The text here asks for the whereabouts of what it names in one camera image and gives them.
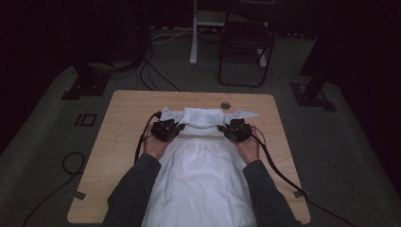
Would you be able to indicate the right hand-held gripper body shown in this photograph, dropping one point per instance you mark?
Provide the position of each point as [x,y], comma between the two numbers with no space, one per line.
[238,130]

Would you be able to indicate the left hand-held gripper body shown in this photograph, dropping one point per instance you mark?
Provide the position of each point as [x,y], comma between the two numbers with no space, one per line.
[164,130]

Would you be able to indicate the white skirt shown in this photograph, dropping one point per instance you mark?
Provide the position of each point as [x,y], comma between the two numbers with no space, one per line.
[200,176]

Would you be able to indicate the person's left hand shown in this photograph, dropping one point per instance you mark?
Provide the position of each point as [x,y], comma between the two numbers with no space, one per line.
[156,148]

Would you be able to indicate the person's right hand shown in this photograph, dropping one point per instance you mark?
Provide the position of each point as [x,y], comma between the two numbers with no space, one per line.
[249,149]

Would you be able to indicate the round table grommet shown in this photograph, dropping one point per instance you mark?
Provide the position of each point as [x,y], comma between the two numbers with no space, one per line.
[225,105]

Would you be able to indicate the black stand base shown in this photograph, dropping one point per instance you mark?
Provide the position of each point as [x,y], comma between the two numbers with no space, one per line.
[310,96]
[86,85]

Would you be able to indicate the grey tape strip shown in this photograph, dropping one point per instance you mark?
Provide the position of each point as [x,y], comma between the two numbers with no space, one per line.
[78,195]
[299,193]

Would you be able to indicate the white metal stand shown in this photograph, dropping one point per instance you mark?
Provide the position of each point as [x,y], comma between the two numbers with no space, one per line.
[194,38]

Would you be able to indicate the black folding chair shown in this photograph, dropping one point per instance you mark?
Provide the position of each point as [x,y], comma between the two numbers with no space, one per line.
[246,34]

